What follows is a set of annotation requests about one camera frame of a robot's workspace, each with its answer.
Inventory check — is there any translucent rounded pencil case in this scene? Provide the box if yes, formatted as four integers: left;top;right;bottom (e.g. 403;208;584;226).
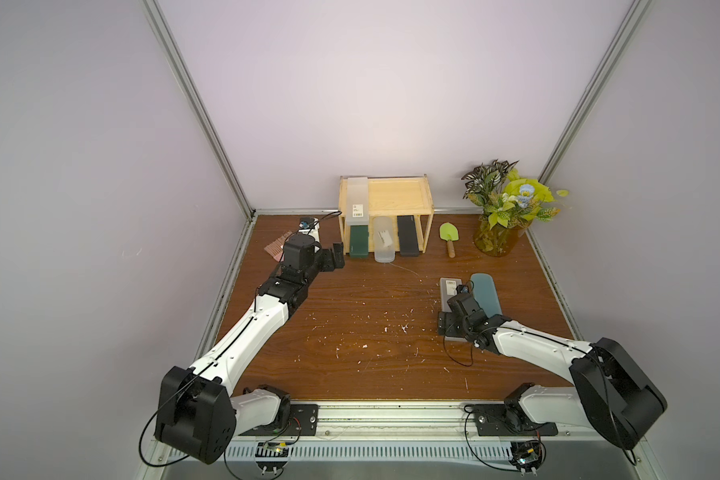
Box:
373;216;396;263

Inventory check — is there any small circuit board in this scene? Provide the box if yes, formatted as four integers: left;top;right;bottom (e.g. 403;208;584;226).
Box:
509;440;546;475
254;442;292;479

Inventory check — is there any dark green pencil case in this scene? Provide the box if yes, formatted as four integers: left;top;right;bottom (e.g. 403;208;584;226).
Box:
349;225;369;258

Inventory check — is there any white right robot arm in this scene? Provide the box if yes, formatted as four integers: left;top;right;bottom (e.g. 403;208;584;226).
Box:
437;279;668;451

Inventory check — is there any pink hand brush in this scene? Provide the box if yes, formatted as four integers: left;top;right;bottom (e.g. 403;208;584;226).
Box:
264;231;292;262

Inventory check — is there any light wooden shelf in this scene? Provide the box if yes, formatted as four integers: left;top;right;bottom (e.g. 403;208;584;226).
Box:
338;174;435;255

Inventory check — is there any frosted pencil case with barcode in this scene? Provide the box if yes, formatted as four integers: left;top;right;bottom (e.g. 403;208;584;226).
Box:
345;177;369;226

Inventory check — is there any frosted pencil case small label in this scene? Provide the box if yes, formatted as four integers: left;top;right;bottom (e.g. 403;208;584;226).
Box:
437;278;468;342

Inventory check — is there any green trowel with wooden handle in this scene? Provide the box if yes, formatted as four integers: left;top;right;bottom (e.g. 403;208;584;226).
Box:
439;222;459;258

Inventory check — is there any artificial green leafy plant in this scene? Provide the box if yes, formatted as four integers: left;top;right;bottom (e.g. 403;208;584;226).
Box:
461;159;570;229

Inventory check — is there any right small circuit board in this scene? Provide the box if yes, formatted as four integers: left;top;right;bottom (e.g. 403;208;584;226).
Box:
509;440;546;475

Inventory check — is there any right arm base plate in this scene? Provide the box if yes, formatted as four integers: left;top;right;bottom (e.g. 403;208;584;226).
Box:
465;403;559;437

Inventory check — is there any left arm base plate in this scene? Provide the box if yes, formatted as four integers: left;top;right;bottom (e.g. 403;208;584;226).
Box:
242;403;319;437

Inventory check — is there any aluminium front rail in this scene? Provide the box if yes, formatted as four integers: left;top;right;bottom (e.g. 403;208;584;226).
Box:
155;400;613;444

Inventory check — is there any amber glass vase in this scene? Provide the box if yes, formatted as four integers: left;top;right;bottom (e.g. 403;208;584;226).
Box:
473;215;525;257

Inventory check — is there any teal pencil case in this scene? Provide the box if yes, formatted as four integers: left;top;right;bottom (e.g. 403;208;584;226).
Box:
470;273;502;317

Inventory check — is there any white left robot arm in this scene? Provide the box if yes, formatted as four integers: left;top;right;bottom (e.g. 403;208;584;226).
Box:
151;233;345;464

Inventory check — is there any dark grey pencil case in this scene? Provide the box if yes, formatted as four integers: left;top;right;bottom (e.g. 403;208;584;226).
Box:
397;215;420;257

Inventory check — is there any left small circuit board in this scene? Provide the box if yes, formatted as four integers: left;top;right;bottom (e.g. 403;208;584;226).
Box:
254;442;292;479

